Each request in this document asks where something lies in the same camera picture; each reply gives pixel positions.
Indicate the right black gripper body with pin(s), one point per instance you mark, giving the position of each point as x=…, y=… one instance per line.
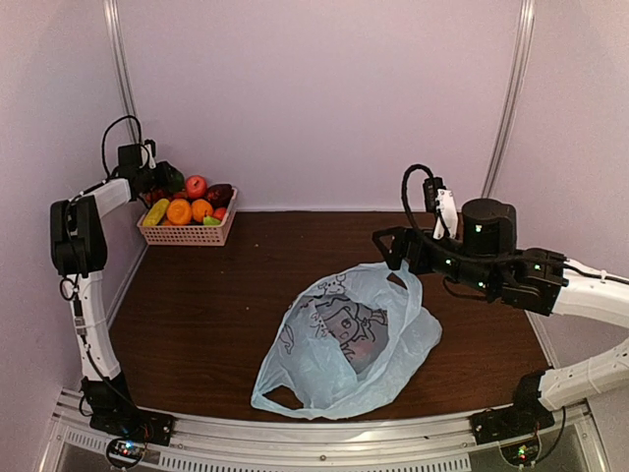
x=474, y=269

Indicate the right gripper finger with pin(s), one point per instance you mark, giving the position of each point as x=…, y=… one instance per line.
x=392, y=247
x=394, y=232

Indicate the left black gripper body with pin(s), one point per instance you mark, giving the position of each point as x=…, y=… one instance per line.
x=148, y=183

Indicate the dark green avocado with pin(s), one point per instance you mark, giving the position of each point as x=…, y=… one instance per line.
x=168, y=178

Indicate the red lychee bunch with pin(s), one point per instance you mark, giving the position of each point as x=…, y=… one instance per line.
x=155, y=195

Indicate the light blue printed plastic bag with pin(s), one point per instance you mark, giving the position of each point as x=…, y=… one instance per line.
x=347, y=345

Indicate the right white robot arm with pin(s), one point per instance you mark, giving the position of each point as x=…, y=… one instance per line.
x=580, y=313

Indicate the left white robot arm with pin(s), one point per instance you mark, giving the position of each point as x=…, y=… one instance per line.
x=79, y=254

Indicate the orange fruit in basket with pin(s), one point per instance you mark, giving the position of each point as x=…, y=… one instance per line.
x=201, y=209

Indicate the dark red apple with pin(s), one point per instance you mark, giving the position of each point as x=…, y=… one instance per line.
x=220, y=195

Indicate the green pear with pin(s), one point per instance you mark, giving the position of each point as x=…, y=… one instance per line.
x=211, y=221

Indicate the red peach in basket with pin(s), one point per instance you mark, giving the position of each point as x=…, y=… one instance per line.
x=219, y=213

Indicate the pink perforated plastic basket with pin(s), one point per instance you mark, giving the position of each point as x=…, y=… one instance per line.
x=191, y=235

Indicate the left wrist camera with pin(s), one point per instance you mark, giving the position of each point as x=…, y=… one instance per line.
x=149, y=153

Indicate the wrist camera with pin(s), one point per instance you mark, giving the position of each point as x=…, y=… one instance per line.
x=149, y=153
x=440, y=201

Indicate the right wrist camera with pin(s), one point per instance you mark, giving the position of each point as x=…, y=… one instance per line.
x=440, y=201

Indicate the left aluminium corner post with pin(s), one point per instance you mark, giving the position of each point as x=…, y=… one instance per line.
x=121, y=67

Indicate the aluminium corner post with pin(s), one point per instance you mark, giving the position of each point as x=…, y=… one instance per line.
x=121, y=67
x=520, y=60

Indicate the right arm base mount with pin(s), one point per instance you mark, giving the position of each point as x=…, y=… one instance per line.
x=525, y=416

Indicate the front aluminium rail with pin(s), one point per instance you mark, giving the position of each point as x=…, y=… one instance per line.
x=441, y=443

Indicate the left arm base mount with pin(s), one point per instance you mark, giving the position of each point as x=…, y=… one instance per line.
x=114, y=412

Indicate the right aluminium corner post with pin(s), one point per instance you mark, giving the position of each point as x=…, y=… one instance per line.
x=520, y=60

